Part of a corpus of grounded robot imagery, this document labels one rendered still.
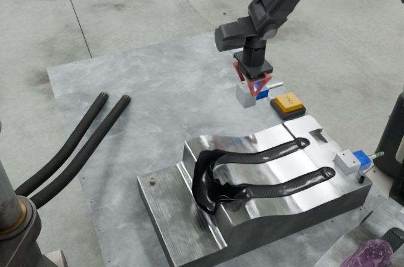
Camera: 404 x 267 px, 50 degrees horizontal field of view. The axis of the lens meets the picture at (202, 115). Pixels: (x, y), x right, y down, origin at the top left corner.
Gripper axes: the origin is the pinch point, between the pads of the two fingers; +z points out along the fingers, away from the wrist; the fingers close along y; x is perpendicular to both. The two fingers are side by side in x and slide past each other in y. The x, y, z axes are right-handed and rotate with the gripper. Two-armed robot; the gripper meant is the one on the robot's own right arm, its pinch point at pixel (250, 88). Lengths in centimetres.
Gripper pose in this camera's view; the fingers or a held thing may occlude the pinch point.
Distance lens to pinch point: 118.6
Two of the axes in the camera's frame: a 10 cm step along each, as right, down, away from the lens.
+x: 9.1, -2.7, 3.0
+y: 4.1, 6.2, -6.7
